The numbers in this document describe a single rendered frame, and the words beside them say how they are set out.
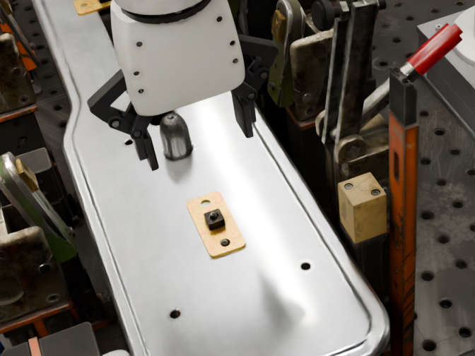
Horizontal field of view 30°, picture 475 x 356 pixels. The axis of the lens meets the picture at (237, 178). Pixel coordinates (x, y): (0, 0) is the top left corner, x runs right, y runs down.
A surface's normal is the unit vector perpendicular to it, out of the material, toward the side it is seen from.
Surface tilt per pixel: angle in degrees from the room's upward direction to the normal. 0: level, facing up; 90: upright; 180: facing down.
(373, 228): 90
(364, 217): 90
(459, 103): 90
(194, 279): 0
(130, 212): 0
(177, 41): 91
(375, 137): 0
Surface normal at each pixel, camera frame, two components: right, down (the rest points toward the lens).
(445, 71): -0.94, 0.31
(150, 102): 0.28, 0.69
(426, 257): -0.12, -0.72
